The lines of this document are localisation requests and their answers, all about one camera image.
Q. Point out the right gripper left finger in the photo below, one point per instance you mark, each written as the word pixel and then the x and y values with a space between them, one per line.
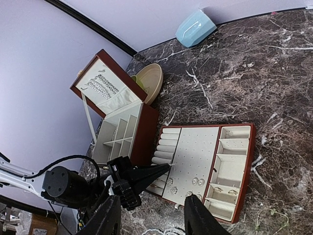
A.
pixel 107 220

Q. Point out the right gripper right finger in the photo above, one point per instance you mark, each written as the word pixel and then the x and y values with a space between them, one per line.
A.
pixel 198 220

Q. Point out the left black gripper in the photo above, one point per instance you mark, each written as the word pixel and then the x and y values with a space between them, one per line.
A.
pixel 68 188

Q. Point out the large red jewelry box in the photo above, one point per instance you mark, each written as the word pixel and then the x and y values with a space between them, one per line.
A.
pixel 129 125

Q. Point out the small red jewelry tray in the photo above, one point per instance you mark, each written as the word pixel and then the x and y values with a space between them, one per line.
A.
pixel 212 162

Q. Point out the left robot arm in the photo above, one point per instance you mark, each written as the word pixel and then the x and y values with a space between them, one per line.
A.
pixel 13 176

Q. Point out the green bowl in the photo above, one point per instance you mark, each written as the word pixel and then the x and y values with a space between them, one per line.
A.
pixel 139 83

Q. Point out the beige plate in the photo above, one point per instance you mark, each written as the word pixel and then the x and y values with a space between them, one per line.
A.
pixel 152 78

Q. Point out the light blue faceted cup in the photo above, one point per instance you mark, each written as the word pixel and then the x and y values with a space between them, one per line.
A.
pixel 195 28

